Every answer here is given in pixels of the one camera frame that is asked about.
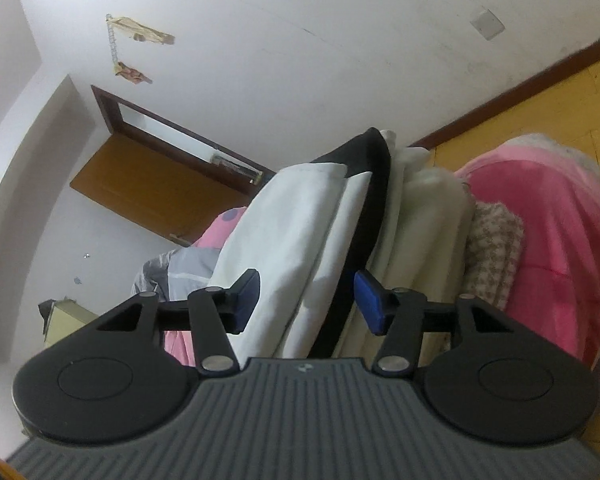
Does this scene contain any pale yellow cabinet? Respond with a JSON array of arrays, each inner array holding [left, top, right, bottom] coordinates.
[[38, 296, 102, 350]]

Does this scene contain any wall hook rack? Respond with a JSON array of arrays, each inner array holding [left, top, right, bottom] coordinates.
[[106, 11, 119, 62]]

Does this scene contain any white wall switch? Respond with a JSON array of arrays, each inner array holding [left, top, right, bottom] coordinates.
[[470, 7, 506, 41]]

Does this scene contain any long hanging cloth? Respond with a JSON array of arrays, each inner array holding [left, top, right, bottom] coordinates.
[[106, 15, 176, 47]]

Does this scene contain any pink and grey duvet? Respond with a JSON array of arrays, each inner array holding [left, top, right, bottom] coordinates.
[[131, 206, 253, 367]]

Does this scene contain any small hanging cloth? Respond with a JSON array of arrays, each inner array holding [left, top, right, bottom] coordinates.
[[114, 61, 154, 86]]

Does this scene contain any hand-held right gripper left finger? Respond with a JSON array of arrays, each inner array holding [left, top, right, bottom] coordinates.
[[97, 268, 261, 375]]

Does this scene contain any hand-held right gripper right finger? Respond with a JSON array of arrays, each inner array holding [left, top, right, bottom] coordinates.
[[354, 270, 516, 376]]

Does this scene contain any pink checkered folded cloth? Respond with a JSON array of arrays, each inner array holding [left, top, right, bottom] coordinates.
[[460, 201, 527, 312]]

